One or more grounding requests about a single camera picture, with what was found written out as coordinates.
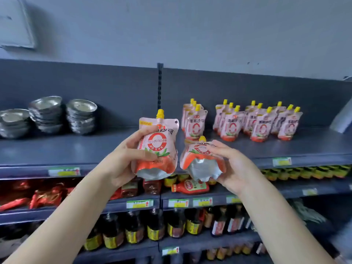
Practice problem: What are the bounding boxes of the dark red packet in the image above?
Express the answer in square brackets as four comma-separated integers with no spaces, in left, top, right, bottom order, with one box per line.
[121,180,139,198]
[143,178,161,195]

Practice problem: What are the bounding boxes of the pile of green white packets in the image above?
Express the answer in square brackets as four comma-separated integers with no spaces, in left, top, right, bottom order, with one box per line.
[289,199,328,223]

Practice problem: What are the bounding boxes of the grey metal rack panel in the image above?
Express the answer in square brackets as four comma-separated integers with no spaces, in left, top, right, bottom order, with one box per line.
[330,98,352,134]

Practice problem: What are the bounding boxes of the stack of steel bowls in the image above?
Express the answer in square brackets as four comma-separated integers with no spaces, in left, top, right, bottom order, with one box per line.
[0,108,30,139]
[28,96,64,135]
[66,99,98,135]

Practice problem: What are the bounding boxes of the person's right forearm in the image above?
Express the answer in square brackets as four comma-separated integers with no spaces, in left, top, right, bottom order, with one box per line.
[238,176,336,264]

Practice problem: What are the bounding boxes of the row of red snack bags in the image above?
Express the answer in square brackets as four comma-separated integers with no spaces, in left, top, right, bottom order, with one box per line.
[0,178,123,212]

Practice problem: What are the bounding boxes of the person's left hand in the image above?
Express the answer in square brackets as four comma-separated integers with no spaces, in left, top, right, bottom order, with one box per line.
[95,125,165,190]

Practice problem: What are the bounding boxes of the white wall box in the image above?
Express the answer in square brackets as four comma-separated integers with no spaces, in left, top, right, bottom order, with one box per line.
[0,0,36,50]

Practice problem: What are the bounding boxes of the person's right hand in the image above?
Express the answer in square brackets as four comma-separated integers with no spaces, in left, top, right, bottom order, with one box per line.
[205,140,262,197]

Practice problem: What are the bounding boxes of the row of yellow lid jars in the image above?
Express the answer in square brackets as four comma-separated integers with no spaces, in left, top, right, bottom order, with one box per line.
[164,165,352,188]

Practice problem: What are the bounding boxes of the person's left forearm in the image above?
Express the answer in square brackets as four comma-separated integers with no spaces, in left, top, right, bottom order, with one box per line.
[3,166,130,264]

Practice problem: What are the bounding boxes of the row of dark sauce bottles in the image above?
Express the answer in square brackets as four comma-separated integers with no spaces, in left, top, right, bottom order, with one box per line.
[82,205,252,250]

